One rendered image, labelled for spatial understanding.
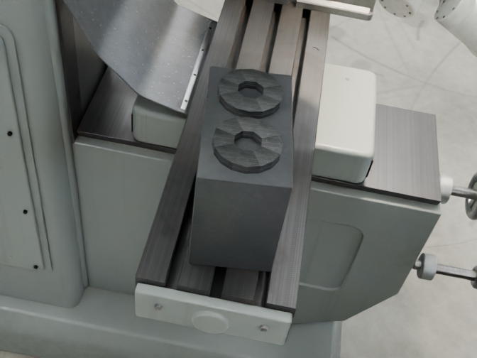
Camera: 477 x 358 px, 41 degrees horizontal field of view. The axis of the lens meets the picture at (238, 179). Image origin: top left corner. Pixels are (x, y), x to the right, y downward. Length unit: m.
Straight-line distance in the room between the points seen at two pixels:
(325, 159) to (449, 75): 1.87
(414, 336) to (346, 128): 0.97
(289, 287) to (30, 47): 0.63
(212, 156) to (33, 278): 1.04
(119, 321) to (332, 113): 0.82
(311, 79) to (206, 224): 0.49
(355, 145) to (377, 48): 1.86
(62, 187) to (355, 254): 0.68
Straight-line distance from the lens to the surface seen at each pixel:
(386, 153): 1.45
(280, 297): 0.92
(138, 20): 1.35
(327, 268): 1.58
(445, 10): 1.14
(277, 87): 0.90
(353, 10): 1.45
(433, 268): 1.54
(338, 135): 1.32
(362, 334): 2.09
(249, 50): 1.30
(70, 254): 1.66
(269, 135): 0.83
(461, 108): 2.96
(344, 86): 1.44
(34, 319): 1.83
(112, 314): 1.80
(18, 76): 1.26
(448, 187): 1.54
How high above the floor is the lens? 1.76
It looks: 48 degrees down
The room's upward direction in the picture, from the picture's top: 9 degrees clockwise
